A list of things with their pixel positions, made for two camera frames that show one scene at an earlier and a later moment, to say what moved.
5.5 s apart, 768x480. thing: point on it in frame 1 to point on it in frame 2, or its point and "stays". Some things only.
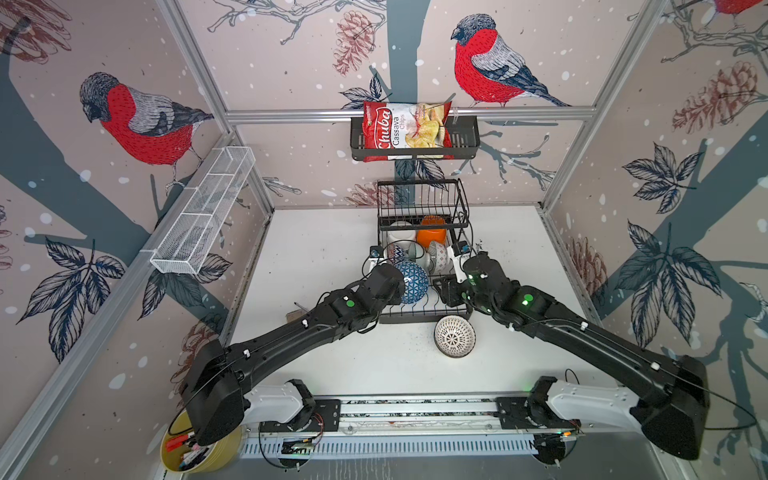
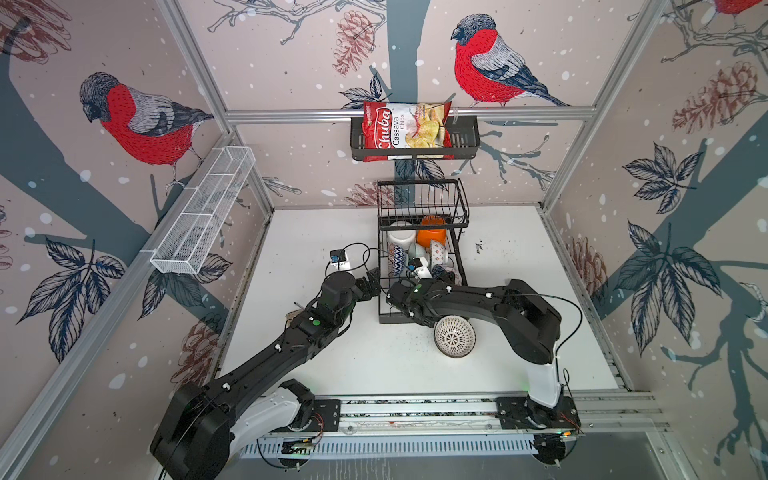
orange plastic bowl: (426, 236) stays
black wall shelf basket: (464, 144) stays
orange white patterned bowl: (395, 253) stays
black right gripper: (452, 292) to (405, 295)
